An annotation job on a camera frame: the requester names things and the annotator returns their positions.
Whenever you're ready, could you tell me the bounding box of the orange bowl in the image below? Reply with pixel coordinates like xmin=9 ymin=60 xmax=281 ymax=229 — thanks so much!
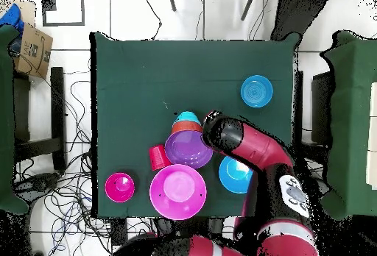
xmin=171 ymin=120 xmax=204 ymax=135

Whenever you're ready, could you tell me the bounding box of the wide purple bowl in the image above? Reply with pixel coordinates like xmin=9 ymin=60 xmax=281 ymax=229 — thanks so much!
xmin=163 ymin=129 xmax=214 ymax=169

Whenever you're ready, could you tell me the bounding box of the red cup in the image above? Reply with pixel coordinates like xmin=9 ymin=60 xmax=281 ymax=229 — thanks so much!
xmin=148 ymin=144 xmax=172 ymax=171

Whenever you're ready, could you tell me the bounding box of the large pink bowl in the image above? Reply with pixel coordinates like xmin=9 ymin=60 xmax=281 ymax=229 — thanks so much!
xmin=149 ymin=163 xmax=208 ymax=221

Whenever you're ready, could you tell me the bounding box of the deep blue bowl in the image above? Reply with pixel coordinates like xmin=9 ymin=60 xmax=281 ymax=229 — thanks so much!
xmin=218 ymin=155 xmax=254 ymax=194

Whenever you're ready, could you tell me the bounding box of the flat-bottomed blue bowl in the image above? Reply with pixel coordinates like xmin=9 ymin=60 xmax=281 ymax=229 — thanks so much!
xmin=240 ymin=74 xmax=274 ymax=109

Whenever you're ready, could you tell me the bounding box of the dark green table cloth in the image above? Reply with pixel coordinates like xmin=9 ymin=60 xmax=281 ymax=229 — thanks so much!
xmin=89 ymin=31 xmax=303 ymax=218

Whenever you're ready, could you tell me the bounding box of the small crimson bowl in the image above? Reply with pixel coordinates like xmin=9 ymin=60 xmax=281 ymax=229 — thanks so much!
xmin=105 ymin=172 xmax=136 ymax=204

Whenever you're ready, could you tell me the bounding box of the black wooden bench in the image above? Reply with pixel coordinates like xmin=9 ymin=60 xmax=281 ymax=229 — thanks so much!
xmin=13 ymin=66 xmax=67 ymax=171

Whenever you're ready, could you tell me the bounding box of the grey black equipment base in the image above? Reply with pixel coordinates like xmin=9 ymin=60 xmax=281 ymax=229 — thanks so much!
xmin=14 ymin=171 xmax=61 ymax=201

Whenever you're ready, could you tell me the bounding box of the person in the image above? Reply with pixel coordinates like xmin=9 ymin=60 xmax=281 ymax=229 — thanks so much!
xmin=270 ymin=0 xmax=332 ymax=43

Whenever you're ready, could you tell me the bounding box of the green cloth covered table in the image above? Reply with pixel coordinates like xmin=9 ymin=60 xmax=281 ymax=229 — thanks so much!
xmin=319 ymin=30 xmax=377 ymax=221
xmin=0 ymin=24 xmax=29 ymax=216

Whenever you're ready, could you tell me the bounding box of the cardboard box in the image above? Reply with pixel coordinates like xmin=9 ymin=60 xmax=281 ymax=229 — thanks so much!
xmin=13 ymin=23 xmax=54 ymax=79

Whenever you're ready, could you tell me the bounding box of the white box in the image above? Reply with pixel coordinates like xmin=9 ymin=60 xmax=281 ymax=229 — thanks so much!
xmin=365 ymin=81 xmax=377 ymax=191

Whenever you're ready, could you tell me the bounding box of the blue bag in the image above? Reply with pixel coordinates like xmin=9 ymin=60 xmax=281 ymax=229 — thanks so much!
xmin=0 ymin=2 xmax=25 ymax=33

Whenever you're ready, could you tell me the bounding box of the black floor cable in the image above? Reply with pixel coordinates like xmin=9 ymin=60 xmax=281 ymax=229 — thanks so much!
xmin=143 ymin=0 xmax=163 ymax=41

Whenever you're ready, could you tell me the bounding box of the black square floor frame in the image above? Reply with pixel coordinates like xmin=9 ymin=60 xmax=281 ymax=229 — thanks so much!
xmin=41 ymin=0 xmax=85 ymax=27

